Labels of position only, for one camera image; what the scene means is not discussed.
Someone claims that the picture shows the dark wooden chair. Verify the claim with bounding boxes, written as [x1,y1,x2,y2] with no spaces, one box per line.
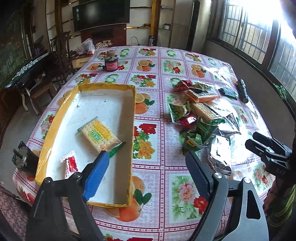
[50,31,76,83]

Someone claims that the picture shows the floral fruit tablecloth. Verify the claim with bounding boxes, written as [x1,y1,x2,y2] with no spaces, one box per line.
[12,46,277,241]

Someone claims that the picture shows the black flashlight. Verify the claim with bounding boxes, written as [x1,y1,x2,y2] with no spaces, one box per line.
[237,79,249,104]

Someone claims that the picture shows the barred window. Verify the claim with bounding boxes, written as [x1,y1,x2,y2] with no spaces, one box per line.
[208,1,295,97]

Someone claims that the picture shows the orange cracker pack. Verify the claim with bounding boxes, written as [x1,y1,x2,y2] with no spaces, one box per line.
[185,90,220,103]

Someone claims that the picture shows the black glass side table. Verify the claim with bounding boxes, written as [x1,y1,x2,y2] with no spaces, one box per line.
[4,52,56,89]

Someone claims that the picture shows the red white snack sachet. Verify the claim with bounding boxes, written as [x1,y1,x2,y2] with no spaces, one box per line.
[60,151,79,179]

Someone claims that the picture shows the small red snack packet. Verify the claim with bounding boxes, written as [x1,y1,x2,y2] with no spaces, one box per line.
[178,113,198,129]

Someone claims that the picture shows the pink labelled glass jar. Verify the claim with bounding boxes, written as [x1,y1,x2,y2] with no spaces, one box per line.
[105,56,118,72]

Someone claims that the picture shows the floral painting panel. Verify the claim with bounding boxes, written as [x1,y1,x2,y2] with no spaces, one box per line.
[1,11,30,87]

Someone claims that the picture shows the right hand green glove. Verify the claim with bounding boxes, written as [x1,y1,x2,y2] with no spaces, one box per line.
[263,177,295,228]

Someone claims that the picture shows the green strip cracker pack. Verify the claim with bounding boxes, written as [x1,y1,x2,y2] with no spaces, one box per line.
[190,102,226,125]

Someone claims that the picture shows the dark green flat packet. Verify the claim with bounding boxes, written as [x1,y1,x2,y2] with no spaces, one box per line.
[219,87,237,100]

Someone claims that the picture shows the yellow cardboard tray box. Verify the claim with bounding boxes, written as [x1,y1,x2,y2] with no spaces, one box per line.
[35,82,136,207]

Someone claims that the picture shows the black television screen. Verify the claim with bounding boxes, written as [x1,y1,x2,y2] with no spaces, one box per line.
[72,0,130,32]

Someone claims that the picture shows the silver foil snack bag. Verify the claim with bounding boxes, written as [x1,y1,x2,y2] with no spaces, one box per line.
[208,135,240,176]

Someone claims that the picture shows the green pea snack bag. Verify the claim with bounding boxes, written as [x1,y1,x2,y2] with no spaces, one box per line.
[169,102,191,123]

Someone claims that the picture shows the yellow green cracker pack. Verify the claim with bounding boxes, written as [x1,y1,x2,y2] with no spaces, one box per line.
[77,117,125,158]

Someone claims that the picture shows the white plastic bag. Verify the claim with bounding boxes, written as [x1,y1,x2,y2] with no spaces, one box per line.
[76,38,95,55]

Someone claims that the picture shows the red foil candy pack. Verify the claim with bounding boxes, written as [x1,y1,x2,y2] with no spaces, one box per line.
[174,80,193,91]

